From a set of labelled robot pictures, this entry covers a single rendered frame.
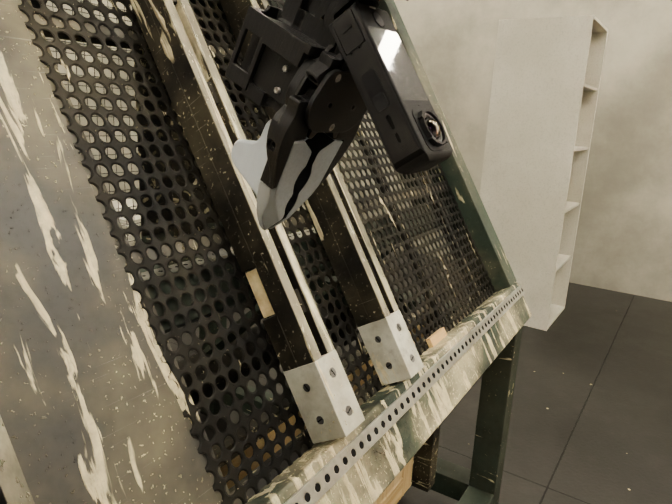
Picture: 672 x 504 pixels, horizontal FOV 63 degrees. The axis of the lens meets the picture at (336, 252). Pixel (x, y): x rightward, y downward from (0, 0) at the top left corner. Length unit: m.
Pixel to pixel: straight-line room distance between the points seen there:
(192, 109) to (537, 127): 3.19
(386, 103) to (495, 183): 3.66
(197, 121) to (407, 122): 0.62
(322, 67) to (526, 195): 3.62
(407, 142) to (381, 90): 0.04
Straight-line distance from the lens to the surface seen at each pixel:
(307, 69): 0.38
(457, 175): 1.78
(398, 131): 0.36
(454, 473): 2.14
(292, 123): 0.38
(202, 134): 0.93
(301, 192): 0.44
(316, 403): 0.89
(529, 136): 3.94
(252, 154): 0.43
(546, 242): 3.97
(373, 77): 0.37
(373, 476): 0.97
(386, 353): 1.08
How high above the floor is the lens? 1.40
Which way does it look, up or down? 14 degrees down
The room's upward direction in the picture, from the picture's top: 3 degrees clockwise
